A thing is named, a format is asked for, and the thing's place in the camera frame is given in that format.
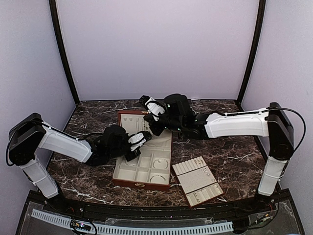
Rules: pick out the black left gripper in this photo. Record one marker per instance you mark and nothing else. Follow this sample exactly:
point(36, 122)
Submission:
point(138, 152)

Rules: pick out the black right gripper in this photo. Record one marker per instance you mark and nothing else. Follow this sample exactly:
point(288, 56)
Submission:
point(156, 129)

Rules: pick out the red jewelry box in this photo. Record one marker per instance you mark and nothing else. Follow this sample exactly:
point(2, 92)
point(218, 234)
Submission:
point(150, 170)

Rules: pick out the red jewelry tray insert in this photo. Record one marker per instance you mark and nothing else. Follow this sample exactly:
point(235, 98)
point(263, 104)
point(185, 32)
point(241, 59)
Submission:
point(197, 181)

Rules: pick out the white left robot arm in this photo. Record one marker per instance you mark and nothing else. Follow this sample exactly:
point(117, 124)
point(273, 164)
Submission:
point(33, 133)

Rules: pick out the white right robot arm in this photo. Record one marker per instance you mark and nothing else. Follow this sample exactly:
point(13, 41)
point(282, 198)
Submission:
point(270, 122)

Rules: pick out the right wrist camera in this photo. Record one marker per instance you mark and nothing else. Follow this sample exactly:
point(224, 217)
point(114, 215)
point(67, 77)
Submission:
point(175, 105)

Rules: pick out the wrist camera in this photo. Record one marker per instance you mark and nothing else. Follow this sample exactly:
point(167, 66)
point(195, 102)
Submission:
point(175, 105)
point(116, 138)

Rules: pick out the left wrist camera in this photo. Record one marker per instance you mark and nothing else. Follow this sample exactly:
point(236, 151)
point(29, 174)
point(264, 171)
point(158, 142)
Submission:
point(116, 138)

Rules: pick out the white slotted cable duct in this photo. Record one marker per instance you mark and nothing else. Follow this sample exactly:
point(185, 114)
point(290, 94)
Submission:
point(80, 227)

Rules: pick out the black front table rail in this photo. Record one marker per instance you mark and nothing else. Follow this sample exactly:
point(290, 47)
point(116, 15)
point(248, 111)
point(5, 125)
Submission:
point(141, 204)

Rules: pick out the left black frame post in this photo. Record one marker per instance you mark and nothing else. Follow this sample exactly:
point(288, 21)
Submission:
point(62, 51)

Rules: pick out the black frame post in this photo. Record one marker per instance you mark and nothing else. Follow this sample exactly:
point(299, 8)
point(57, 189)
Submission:
point(253, 51)
point(62, 51)

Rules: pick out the right black frame post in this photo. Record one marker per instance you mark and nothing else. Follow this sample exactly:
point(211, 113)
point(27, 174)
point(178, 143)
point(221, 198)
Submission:
point(253, 51)

